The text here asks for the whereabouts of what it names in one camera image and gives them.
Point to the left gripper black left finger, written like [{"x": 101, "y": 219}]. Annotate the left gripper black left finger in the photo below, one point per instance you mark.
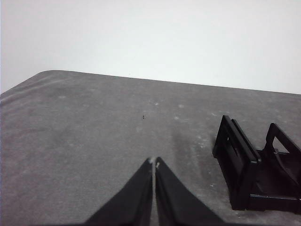
[{"x": 134, "y": 200}]

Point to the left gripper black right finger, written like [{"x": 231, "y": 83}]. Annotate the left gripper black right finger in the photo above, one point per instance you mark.
[{"x": 174, "y": 200}]

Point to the black plastic dish rack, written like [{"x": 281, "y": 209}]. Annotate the black plastic dish rack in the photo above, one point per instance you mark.
[{"x": 242, "y": 179}]

